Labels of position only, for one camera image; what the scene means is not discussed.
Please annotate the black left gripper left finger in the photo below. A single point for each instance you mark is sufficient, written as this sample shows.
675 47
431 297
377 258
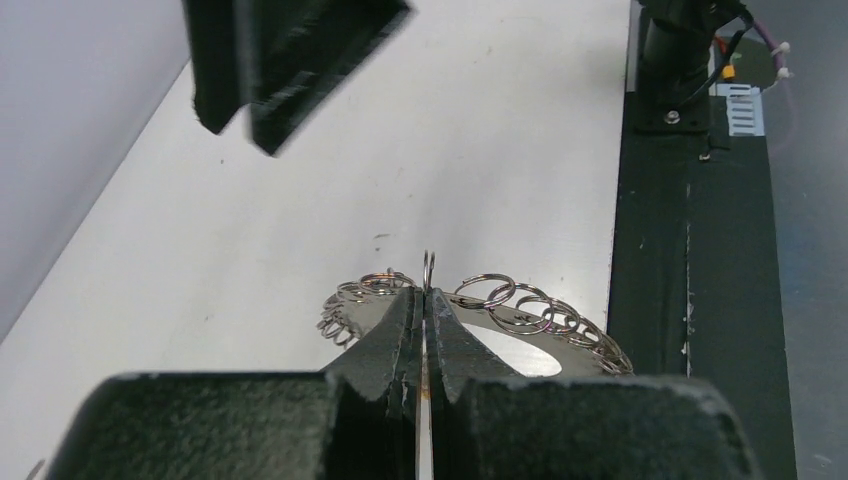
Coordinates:
353 419

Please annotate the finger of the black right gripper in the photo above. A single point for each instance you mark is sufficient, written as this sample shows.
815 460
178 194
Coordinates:
295 53
220 38

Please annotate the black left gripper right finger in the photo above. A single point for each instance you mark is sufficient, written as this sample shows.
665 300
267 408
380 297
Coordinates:
490 422

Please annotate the metal disc with keyrings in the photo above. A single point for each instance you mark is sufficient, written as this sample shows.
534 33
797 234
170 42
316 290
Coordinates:
494 302

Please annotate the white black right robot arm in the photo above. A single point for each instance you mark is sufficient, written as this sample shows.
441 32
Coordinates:
673 44

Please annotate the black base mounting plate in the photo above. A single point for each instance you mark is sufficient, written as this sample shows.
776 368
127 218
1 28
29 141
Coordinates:
695 286

